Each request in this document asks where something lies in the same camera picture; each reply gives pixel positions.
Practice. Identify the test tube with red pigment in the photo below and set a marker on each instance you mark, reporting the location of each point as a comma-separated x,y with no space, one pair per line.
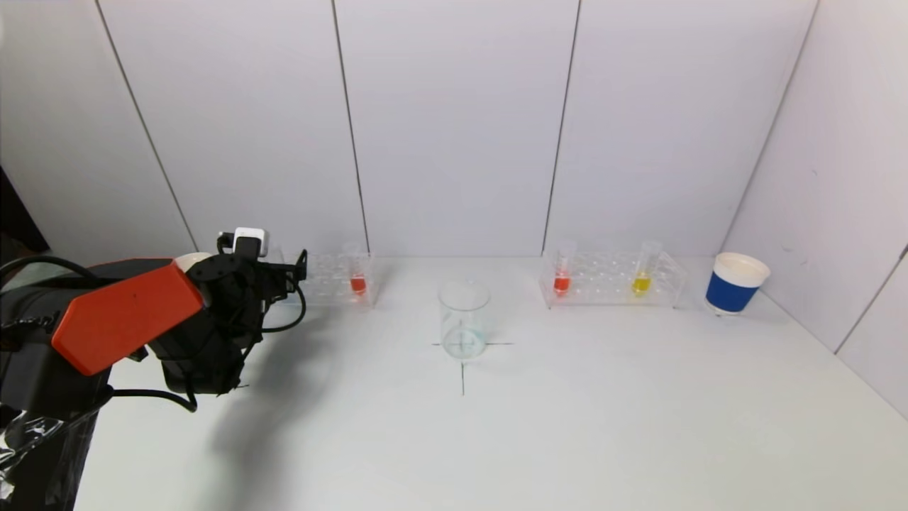
561,284
358,284

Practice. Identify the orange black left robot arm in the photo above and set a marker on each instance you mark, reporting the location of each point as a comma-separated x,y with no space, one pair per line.
120,319

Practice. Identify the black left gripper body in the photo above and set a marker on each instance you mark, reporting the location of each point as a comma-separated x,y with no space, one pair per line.
237,291

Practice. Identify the test tube with yellow pigment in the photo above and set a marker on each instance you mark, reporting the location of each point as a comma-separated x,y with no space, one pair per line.
640,284

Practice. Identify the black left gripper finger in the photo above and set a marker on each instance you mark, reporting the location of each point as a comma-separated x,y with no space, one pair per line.
284,291
292,272

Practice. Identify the clear glass beaker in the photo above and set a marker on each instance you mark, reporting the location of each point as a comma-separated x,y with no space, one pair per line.
464,319

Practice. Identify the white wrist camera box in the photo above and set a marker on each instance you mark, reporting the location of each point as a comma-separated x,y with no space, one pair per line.
251,240

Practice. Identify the blue white paper cup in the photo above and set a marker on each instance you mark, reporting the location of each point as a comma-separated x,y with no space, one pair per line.
193,261
731,291

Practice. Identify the clear acrylic test tube rack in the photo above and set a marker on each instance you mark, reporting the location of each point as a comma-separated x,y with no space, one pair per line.
330,284
603,284

